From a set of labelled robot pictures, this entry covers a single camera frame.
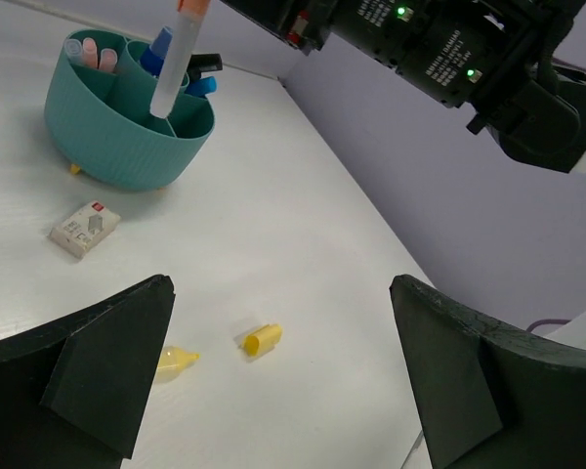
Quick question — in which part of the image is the clear orange-tipped highlighter body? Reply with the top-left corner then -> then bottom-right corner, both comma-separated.
149,0 -> 210,119

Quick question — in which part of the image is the yellow highlighter cap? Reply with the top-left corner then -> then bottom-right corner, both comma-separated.
237,323 -> 283,359

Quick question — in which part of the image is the teal round compartment organizer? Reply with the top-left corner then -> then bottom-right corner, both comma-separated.
44,29 -> 215,191

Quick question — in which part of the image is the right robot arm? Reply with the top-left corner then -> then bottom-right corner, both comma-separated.
231,0 -> 586,173

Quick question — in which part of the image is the thin pink pen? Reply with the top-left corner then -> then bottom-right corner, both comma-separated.
82,37 -> 99,69

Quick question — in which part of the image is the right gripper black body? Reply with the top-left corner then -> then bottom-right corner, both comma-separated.
228,0 -> 529,107

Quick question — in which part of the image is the clear spray bottle blue cap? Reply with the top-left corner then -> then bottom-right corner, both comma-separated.
139,26 -> 173,77

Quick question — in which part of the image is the yellow highlighter body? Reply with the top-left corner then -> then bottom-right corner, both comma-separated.
154,346 -> 200,384

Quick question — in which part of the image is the white eraser in sleeve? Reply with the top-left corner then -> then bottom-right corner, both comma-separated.
49,200 -> 121,259

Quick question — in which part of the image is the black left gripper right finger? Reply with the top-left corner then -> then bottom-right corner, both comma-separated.
390,275 -> 586,468

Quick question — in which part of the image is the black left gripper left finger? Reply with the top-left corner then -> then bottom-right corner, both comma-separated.
0,275 -> 175,468

